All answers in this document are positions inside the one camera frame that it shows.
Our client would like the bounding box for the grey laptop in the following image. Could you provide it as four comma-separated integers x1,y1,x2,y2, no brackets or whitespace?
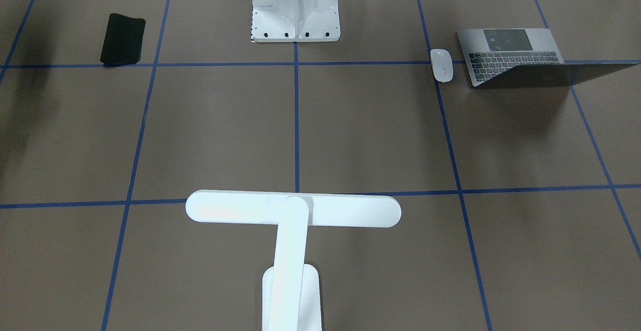
456,28,639,89

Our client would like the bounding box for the white desk lamp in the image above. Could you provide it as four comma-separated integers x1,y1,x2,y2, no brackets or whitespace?
185,190,402,330

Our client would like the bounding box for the white computer mouse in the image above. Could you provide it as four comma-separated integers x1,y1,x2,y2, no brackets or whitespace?
430,49,454,83

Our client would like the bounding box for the black mouse pad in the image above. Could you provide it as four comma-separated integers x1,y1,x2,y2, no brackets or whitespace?
99,13,146,67

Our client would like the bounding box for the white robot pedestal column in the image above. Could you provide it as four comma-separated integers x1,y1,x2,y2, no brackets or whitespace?
250,0,341,42

